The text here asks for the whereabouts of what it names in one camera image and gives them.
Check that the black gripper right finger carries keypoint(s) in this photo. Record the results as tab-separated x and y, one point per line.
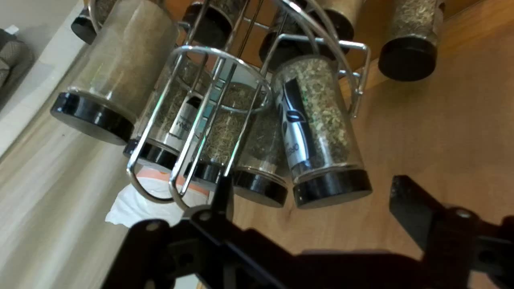
459	245

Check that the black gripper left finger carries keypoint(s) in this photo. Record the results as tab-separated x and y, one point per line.
202	250

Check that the green herb spice jar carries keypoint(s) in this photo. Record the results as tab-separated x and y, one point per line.
326	122

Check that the wooden dresser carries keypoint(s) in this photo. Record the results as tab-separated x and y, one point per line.
455	133

